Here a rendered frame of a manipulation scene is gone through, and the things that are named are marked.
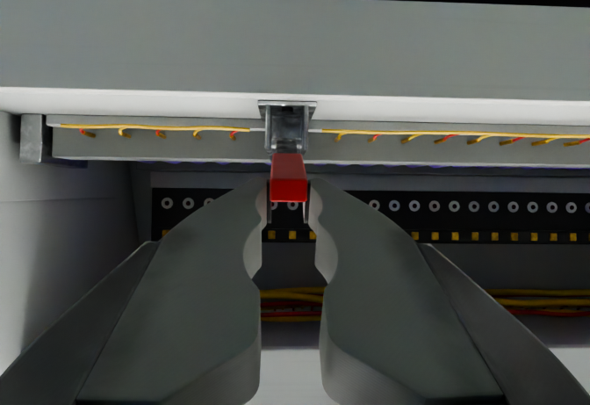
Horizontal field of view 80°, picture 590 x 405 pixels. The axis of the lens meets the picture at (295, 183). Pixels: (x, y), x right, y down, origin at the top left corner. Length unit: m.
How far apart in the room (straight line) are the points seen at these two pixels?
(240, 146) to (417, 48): 0.11
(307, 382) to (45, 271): 0.19
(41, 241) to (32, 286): 0.03
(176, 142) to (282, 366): 0.15
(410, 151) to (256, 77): 0.11
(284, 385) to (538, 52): 0.23
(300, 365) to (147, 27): 0.21
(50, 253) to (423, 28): 0.27
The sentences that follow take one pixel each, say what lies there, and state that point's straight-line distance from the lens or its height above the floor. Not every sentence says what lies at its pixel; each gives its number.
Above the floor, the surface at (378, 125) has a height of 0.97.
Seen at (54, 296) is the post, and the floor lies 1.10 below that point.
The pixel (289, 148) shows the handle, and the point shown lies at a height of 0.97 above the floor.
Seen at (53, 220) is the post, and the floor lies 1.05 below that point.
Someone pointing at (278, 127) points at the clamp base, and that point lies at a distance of 0.20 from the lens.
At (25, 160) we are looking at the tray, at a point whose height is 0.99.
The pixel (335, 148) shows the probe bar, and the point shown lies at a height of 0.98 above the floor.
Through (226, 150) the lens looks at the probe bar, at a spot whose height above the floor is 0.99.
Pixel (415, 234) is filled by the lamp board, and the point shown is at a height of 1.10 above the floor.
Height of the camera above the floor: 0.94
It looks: 19 degrees up
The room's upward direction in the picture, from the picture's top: 178 degrees counter-clockwise
